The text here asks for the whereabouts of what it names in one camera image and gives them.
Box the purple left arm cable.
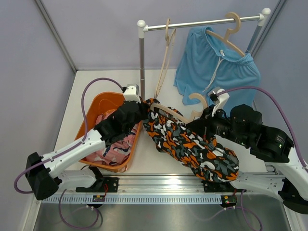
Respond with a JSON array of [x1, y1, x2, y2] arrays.
[[13, 77, 125, 229]]

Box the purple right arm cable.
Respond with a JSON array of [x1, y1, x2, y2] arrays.
[[192, 86, 308, 231]]

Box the silver clothes rack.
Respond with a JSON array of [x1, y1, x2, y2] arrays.
[[137, 8, 271, 98]]

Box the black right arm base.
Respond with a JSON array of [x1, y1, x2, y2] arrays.
[[202, 180, 241, 193]]

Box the aluminium front rail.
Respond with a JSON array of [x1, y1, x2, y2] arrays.
[[56, 174, 284, 194]]

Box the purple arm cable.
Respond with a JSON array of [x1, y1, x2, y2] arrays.
[[13, 77, 125, 229], [192, 86, 308, 231]]

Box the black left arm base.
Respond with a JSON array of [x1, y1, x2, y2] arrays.
[[76, 177, 119, 193]]

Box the orange plastic basket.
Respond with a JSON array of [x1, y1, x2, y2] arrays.
[[74, 92, 142, 174]]

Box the orange camouflage shorts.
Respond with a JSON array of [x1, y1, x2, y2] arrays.
[[142, 108, 239, 182]]

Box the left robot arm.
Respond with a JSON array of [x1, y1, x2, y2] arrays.
[[24, 101, 149, 200]]

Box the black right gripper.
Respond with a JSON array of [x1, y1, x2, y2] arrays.
[[187, 104, 251, 147]]

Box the blue shorts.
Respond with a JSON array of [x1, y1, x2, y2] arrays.
[[174, 26, 261, 105]]

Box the wooden hanger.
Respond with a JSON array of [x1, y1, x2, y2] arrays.
[[154, 18, 176, 99], [205, 12, 245, 57], [150, 92, 209, 125]]

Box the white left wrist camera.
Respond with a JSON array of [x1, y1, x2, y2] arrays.
[[122, 84, 141, 103]]

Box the pink shark print shorts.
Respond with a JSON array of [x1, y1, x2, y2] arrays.
[[86, 124, 138, 167]]

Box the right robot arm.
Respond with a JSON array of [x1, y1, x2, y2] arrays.
[[187, 104, 308, 214]]

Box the white slotted cable duct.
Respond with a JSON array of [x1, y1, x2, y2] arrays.
[[43, 194, 237, 205]]

